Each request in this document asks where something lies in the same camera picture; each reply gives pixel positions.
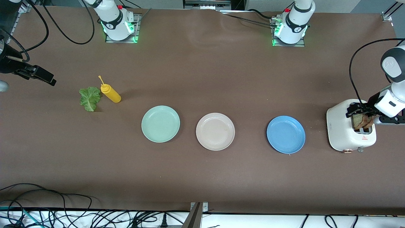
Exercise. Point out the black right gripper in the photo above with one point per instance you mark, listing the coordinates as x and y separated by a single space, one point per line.
7 64

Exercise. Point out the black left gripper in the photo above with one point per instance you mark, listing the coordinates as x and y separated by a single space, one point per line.
370 103

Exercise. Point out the brown bread slice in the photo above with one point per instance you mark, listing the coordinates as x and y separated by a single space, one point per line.
368 122
357 122

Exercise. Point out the green lettuce leaf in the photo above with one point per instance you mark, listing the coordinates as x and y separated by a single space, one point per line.
90 98

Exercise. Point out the yellow squeeze bottle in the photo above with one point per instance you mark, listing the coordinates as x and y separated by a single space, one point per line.
111 93

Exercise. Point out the beige plate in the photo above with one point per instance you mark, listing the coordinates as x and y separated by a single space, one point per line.
215 131

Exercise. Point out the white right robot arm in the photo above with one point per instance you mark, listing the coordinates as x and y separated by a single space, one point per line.
112 19

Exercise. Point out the blue plate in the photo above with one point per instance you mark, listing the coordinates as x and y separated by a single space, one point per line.
286 135

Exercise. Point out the mint green plate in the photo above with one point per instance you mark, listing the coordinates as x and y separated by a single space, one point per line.
160 124

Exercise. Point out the white toaster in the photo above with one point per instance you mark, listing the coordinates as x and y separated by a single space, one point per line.
340 126

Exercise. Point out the black power plug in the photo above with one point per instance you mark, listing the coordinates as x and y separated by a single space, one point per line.
164 221

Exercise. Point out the aluminium frame rail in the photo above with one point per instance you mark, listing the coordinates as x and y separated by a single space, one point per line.
25 7

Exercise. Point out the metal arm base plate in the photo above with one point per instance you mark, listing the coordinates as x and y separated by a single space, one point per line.
138 30
289 45

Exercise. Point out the metal corner bracket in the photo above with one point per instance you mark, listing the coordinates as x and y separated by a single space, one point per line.
386 16

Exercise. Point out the aluminium frame block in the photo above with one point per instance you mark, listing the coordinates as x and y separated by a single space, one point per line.
207 4

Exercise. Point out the metal table edge bracket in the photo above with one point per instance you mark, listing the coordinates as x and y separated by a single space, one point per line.
196 218

